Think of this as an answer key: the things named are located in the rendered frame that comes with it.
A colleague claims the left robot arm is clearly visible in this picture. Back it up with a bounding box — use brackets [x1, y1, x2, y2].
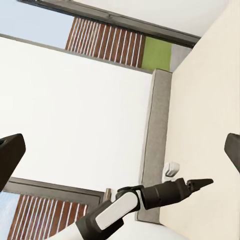
[46, 161, 214, 240]

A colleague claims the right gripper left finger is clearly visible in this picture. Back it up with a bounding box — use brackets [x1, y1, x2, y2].
[0, 133, 26, 193]

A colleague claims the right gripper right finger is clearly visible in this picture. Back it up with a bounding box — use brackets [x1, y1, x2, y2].
[224, 133, 240, 173]

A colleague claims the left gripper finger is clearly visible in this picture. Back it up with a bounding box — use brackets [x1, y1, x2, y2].
[186, 178, 214, 195]

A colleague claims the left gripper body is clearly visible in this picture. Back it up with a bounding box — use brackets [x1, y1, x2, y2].
[154, 177, 190, 207]

